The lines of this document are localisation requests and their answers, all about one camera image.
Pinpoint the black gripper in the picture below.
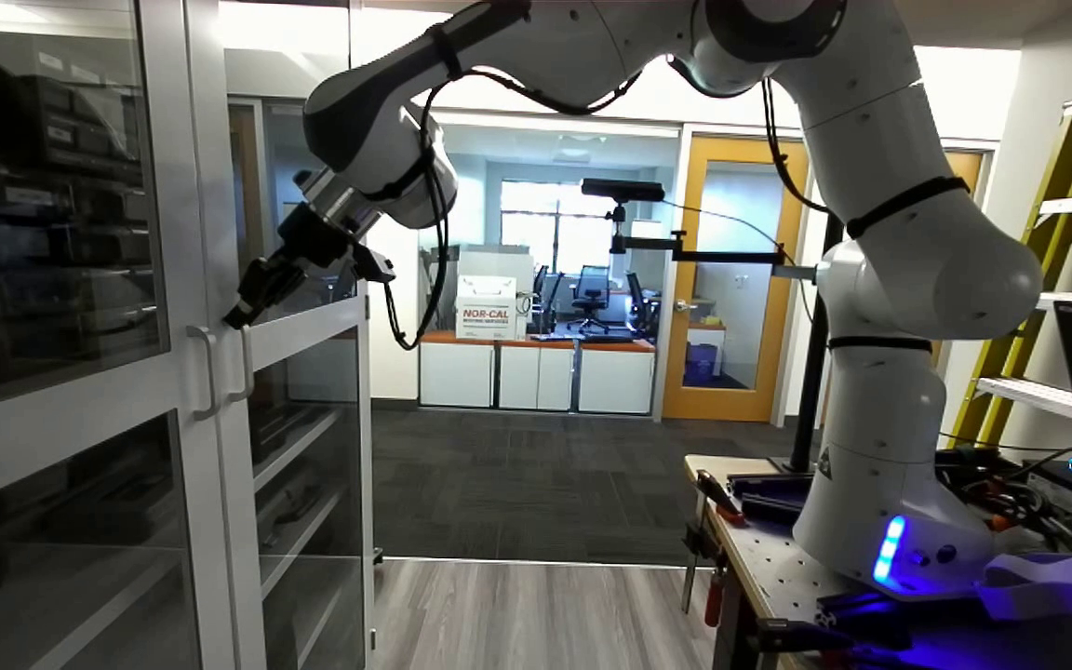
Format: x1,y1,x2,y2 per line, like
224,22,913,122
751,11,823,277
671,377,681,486
221,197,365,336

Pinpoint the white low cabinet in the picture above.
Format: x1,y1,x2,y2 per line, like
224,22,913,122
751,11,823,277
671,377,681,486
417,333,504,412
496,336,583,412
575,339,663,417

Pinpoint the orange framed glass door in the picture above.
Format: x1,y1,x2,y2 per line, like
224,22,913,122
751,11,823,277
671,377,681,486
659,130,815,427

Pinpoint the white printer box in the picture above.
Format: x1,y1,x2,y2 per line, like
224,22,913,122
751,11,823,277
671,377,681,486
450,241,538,344

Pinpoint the blue bin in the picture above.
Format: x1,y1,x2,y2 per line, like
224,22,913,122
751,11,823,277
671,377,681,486
681,344,728,391

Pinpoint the black stand pole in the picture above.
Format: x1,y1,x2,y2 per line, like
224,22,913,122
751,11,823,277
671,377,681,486
606,201,841,481

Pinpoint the silver door handle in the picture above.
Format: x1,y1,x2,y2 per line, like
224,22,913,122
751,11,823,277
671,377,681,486
183,319,228,426
221,324,256,409

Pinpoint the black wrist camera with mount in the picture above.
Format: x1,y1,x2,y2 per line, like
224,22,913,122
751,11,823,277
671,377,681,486
348,241,404,285

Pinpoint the black camera on stand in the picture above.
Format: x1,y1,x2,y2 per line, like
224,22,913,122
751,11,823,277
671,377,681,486
578,174,671,210

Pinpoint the orange handled clamp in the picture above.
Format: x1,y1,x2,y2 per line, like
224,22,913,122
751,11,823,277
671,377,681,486
685,465,751,536

